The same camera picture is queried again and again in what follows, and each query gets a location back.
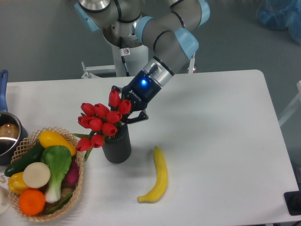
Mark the dark green cucumber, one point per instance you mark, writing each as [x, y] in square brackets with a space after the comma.
[32, 155]

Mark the yellow bell pepper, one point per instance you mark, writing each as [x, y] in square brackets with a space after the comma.
[16, 183]

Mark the green chili pepper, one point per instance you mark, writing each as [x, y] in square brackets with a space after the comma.
[59, 205]

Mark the green bok choy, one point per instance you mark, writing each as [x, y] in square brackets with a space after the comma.
[58, 160]

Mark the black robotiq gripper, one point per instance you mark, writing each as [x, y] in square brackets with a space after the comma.
[140, 91]

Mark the blue plastic bag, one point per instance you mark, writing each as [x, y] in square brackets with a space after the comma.
[281, 15]

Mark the purple sweet potato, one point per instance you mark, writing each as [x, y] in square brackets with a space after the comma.
[72, 175]

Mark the yellow squash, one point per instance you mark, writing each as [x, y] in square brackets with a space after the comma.
[50, 138]

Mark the blue handled saucepan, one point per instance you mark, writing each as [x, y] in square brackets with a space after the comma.
[12, 131]

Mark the white garlic piece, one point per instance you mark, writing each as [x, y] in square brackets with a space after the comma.
[2, 179]

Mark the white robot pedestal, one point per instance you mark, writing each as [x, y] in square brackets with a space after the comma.
[127, 62]

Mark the black device at table edge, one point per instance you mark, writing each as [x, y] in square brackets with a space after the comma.
[293, 202]

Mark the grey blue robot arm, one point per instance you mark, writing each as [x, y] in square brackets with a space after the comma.
[169, 39]

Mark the dark grey ribbed vase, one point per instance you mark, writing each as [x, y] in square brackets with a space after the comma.
[117, 149]

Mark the yellow banana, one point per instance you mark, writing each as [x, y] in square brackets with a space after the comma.
[157, 192]

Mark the orange fruit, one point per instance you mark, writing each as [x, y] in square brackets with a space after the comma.
[31, 202]

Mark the red tulip bouquet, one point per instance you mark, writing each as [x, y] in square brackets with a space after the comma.
[103, 121]

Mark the white frame at right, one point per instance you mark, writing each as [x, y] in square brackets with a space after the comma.
[291, 108]

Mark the woven bamboo basket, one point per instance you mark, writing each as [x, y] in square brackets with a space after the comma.
[66, 189]

